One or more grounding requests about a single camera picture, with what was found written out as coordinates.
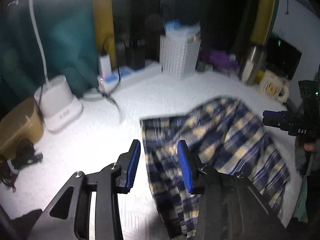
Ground person hand on gripper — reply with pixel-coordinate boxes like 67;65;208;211
304;142;317;152

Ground brown lidded food container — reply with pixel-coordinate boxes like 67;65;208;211
1;98;44;159

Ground cream bear mug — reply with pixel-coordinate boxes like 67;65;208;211
258;70;290;104

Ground white power strip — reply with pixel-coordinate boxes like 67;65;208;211
96;60;161;93

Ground black folded garment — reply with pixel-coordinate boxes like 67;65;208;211
7;209;43;239

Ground black computer monitor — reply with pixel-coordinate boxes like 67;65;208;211
266;35;302;81

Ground yellow curtain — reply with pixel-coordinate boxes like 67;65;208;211
92;0;117;68
250;0;276;46

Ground white phone charger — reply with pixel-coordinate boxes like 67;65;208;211
99;54;112;80

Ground yellow right curtain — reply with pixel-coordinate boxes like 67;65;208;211
250;0;276;46

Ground white perforated plastic basket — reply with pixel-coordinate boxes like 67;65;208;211
159;36;201;78

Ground blue yellow plaid pants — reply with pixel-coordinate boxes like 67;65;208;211
140;98;290;239

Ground stainless steel tumbler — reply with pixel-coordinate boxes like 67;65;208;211
238;44;266;85

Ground purple cloth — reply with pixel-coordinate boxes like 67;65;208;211
202;50;240;71

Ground yellow left curtain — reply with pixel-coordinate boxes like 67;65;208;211
92;0;117;68

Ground teal left curtain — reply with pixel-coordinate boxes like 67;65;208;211
1;0;98;115

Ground black power adapter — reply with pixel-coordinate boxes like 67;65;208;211
125;40;145;70

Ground coiled black cable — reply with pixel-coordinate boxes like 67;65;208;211
0;138;44;193

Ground white desk lamp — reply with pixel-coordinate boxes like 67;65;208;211
28;0;84;133

